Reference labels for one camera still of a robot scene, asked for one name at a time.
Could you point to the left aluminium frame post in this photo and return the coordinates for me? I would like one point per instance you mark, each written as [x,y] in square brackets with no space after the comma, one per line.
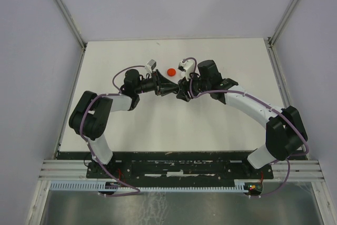
[70,22]

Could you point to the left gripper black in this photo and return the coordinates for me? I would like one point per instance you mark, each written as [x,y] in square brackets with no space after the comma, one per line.
[168,86]

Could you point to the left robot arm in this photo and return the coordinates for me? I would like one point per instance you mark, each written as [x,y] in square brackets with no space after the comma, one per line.
[90,116]

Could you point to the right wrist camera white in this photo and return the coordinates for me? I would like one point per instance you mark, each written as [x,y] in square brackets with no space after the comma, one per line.
[187,66]

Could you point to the orange charging case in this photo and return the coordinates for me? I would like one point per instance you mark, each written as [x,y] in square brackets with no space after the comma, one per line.
[171,72]

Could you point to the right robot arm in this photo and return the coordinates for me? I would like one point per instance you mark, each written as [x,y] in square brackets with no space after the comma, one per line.
[285,132]

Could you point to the aluminium frame post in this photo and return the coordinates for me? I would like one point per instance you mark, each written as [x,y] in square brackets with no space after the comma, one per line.
[70,22]
[291,7]

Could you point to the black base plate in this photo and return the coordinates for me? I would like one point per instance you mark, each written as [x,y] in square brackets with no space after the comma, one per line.
[179,169]

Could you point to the aluminium front rail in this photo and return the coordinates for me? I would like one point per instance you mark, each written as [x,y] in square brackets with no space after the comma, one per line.
[300,171]

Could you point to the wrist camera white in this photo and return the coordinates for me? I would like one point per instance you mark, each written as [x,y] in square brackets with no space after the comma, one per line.
[187,66]
[150,66]

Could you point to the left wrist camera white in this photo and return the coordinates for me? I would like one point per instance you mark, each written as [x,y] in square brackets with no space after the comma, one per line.
[150,66]

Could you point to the right aluminium frame post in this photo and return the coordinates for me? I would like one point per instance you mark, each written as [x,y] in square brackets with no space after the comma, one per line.
[291,7]

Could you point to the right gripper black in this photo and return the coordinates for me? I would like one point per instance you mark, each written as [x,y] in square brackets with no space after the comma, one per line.
[184,86]

